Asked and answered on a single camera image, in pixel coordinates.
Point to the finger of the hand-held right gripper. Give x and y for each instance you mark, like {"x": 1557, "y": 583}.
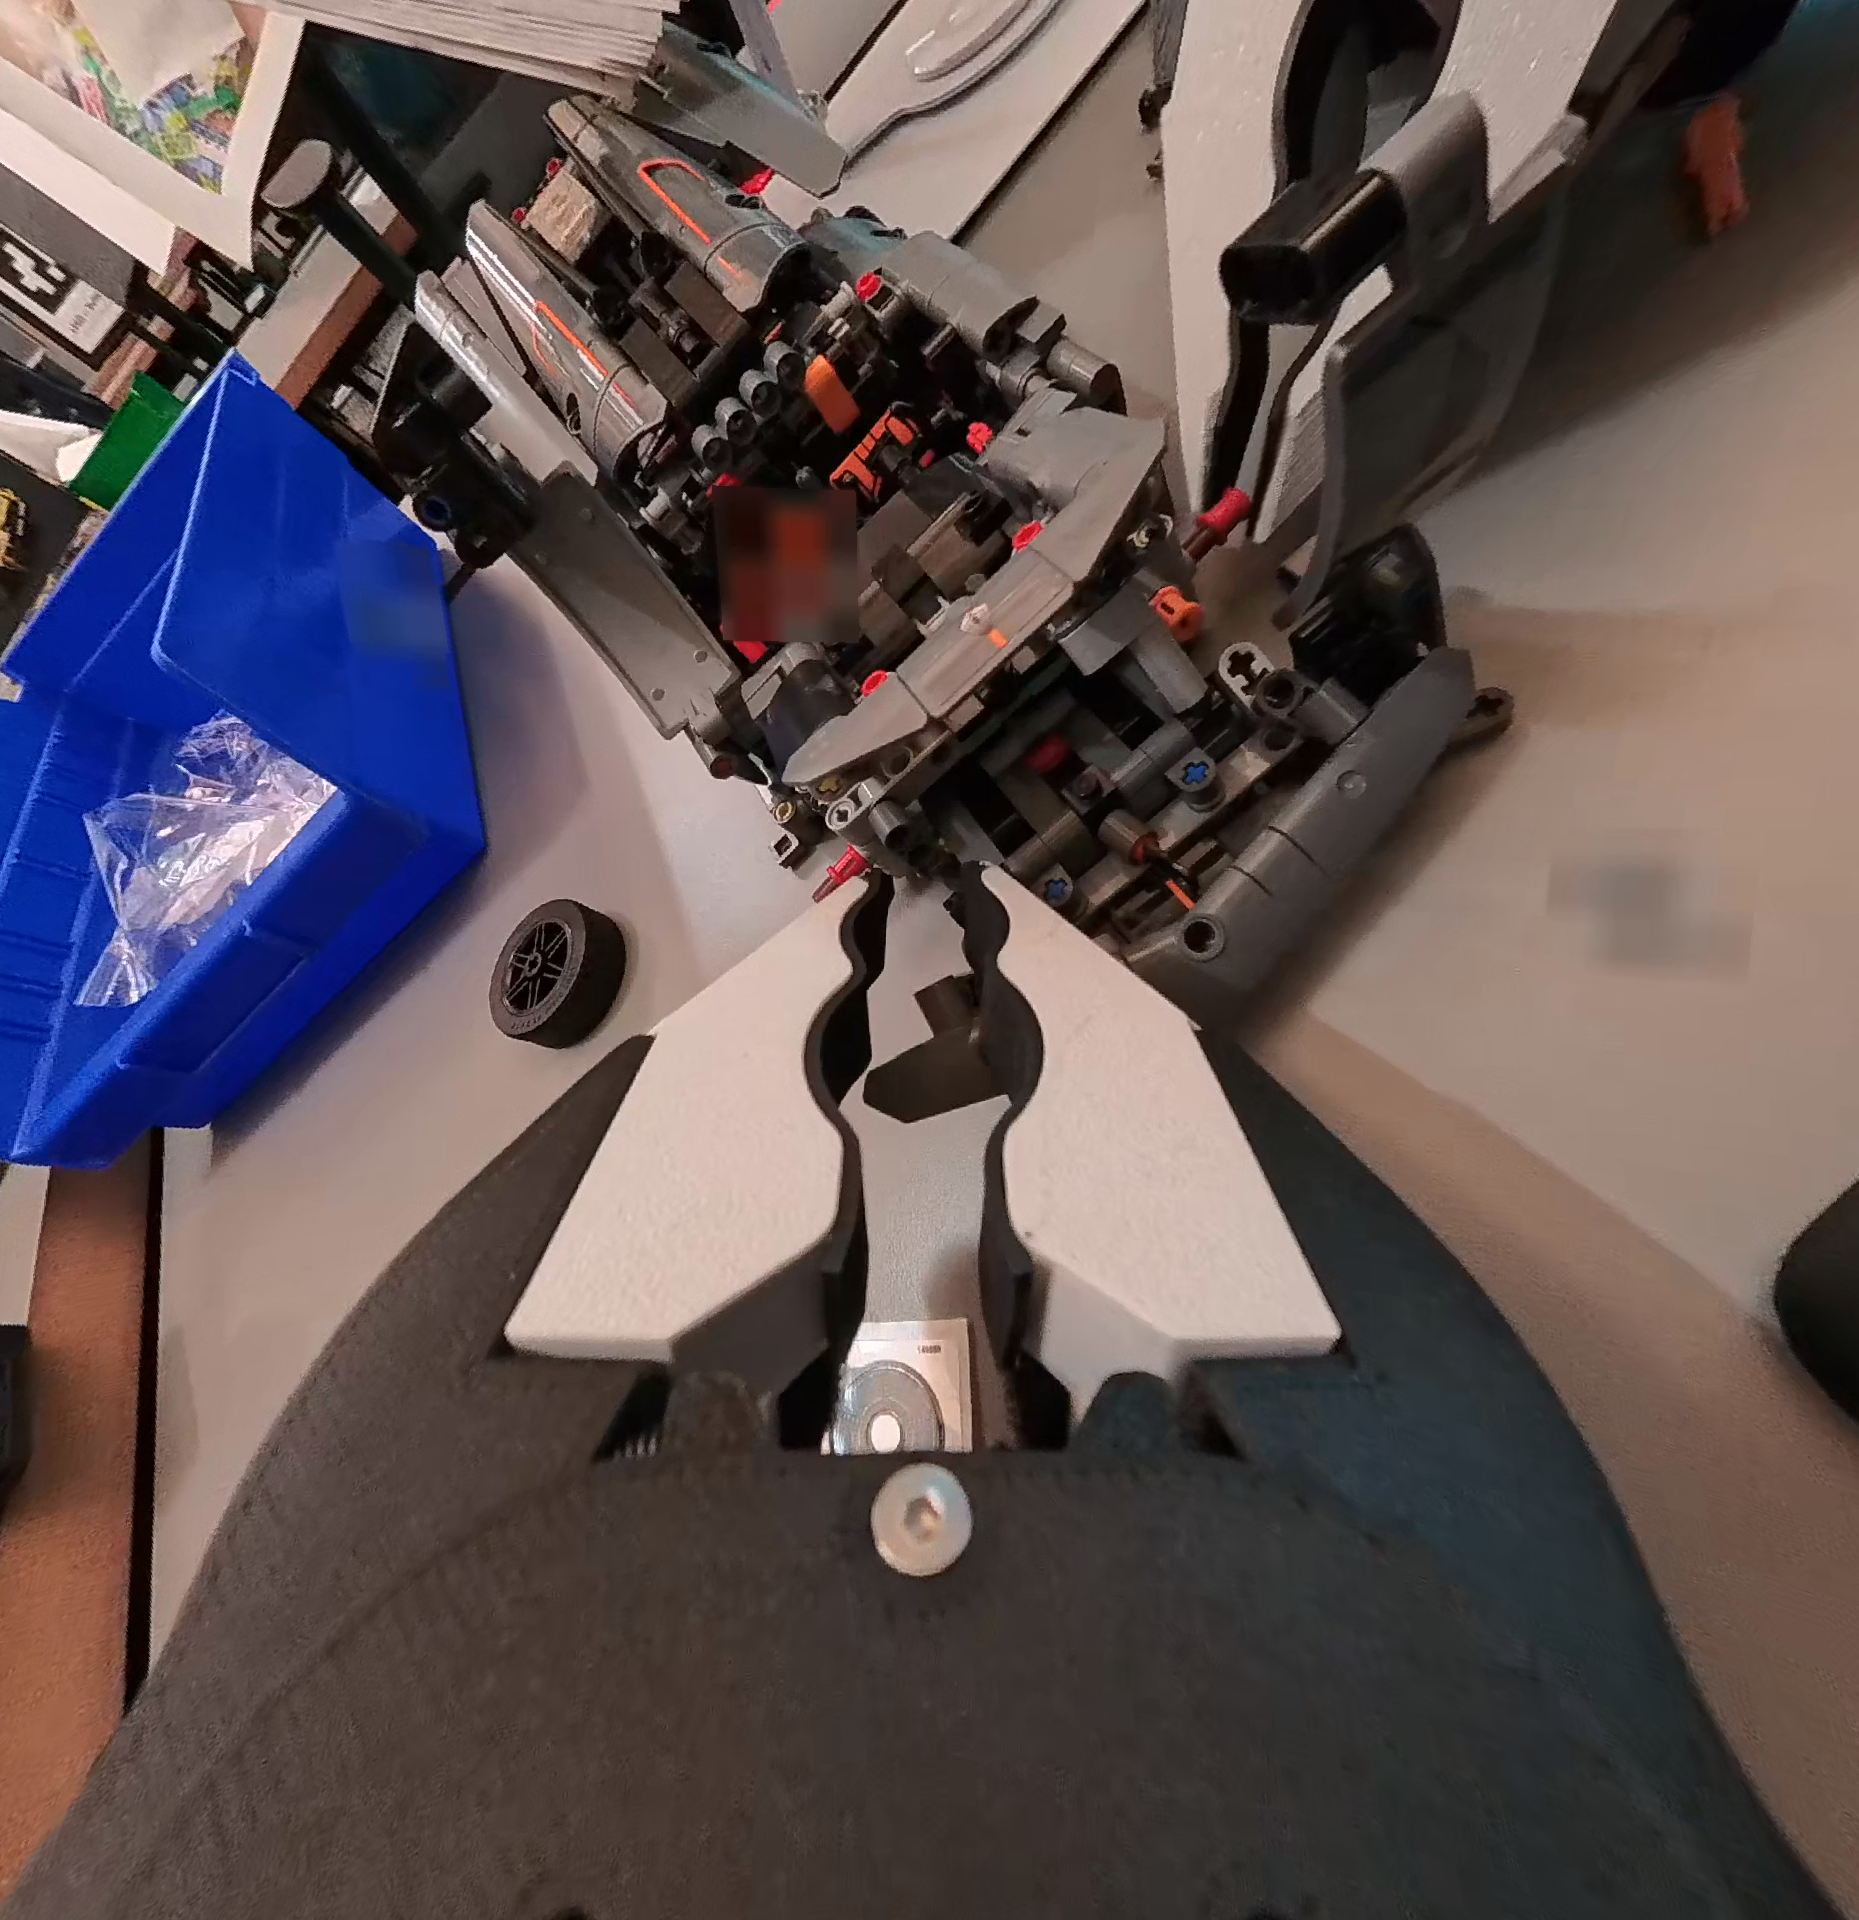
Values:
{"x": 1423, "y": 389}
{"x": 1206, "y": 151}

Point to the blue plastic bin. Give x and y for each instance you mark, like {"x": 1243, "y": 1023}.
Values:
{"x": 268, "y": 599}

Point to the white card with silver disc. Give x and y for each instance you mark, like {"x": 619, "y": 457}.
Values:
{"x": 905, "y": 1388}

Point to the colourful instruction booklet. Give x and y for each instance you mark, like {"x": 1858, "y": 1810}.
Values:
{"x": 165, "y": 91}

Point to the green box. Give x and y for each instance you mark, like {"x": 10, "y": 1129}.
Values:
{"x": 126, "y": 433}

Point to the black lego tire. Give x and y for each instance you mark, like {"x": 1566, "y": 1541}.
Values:
{"x": 558, "y": 977}

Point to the black and grey lego piece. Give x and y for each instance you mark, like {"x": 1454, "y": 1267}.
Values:
{"x": 1319, "y": 248}

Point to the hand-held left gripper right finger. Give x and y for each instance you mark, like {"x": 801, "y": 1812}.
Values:
{"x": 1153, "y": 1187}

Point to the black angled lego piece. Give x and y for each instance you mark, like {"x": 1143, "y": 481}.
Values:
{"x": 937, "y": 1057}

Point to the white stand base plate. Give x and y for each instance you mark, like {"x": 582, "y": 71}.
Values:
{"x": 1004, "y": 60}

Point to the orange lego pin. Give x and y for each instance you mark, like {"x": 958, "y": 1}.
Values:
{"x": 1715, "y": 158}

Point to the clear plastic parts bag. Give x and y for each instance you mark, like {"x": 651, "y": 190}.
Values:
{"x": 194, "y": 855}

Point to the grey lego car model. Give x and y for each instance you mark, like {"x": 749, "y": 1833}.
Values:
{"x": 931, "y": 285}

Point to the red lego pin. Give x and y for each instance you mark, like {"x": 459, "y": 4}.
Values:
{"x": 839, "y": 874}

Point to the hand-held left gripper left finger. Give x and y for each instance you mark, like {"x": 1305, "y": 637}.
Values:
{"x": 705, "y": 1187}

